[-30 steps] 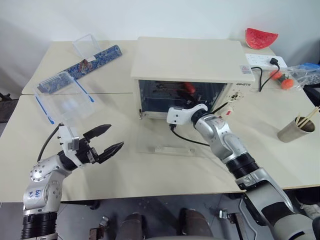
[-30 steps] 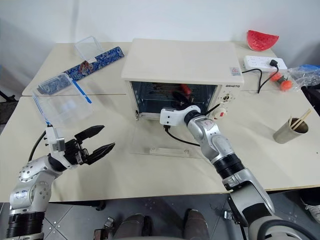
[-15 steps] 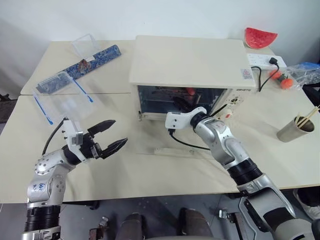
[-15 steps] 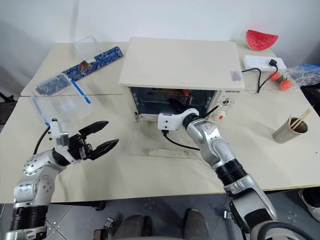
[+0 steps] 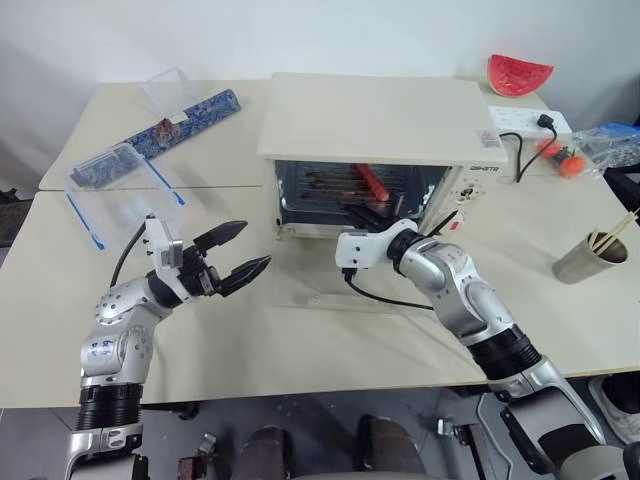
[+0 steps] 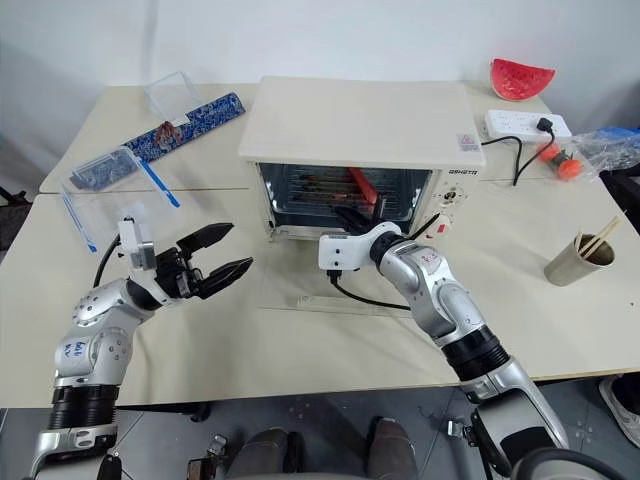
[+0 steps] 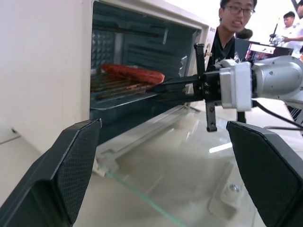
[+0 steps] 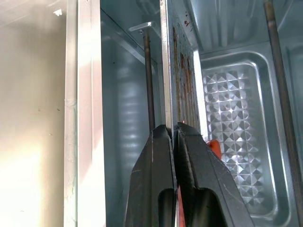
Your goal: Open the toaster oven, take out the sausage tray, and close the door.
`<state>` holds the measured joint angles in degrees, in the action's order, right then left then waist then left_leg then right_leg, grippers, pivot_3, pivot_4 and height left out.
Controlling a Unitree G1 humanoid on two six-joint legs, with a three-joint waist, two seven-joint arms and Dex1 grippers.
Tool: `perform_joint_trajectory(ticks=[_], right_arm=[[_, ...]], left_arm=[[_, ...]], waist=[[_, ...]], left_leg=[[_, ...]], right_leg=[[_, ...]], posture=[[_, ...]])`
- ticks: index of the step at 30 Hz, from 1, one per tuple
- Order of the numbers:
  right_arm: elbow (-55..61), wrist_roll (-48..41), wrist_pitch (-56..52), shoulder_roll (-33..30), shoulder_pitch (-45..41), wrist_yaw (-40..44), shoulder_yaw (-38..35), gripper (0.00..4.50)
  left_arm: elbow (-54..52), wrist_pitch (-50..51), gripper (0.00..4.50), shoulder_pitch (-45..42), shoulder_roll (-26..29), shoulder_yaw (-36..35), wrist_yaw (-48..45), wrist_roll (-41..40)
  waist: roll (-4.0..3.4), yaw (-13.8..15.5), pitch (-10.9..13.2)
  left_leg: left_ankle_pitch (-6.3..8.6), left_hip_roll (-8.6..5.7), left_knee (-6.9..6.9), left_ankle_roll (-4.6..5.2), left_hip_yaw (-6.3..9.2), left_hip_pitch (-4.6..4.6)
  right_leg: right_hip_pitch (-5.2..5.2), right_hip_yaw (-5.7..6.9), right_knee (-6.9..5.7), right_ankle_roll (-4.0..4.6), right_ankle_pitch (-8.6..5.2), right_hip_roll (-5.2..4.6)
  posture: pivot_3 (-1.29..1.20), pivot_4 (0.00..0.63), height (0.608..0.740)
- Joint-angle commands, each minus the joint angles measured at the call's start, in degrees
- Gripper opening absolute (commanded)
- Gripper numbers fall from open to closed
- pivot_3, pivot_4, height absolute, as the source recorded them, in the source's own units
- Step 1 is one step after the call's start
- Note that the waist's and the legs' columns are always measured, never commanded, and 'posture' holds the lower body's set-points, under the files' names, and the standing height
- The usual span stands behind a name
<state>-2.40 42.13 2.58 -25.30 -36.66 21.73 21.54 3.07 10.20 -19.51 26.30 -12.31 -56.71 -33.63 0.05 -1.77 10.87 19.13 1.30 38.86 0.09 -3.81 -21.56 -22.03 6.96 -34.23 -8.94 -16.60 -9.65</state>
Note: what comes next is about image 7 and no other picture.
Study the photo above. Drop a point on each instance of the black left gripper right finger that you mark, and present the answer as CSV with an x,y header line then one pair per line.
x,y
272,175

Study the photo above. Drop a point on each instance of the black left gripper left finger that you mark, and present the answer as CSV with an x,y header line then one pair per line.
x,y
47,179

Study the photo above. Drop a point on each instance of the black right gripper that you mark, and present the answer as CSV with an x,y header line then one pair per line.
x,y
210,86

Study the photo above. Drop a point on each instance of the brass toaster oven knob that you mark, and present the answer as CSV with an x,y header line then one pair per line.
x,y
208,52

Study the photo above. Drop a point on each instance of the red sausage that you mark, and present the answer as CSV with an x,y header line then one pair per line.
x,y
135,72

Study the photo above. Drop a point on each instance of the glass toaster oven door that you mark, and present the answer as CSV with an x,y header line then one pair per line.
x,y
170,160

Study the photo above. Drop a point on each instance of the white toaster oven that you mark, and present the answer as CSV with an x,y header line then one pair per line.
x,y
47,61

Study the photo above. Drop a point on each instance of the person in black shirt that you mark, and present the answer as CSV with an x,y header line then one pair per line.
x,y
225,40

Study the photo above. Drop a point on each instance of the person with black hair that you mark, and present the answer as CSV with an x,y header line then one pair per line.
x,y
244,33

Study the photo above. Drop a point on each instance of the black computer monitor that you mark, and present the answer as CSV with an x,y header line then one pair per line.
x,y
260,50

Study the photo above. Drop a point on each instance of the person in white shirt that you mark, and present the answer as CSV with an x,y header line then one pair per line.
x,y
293,33

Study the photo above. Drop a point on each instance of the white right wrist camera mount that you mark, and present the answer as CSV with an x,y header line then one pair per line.
x,y
236,87

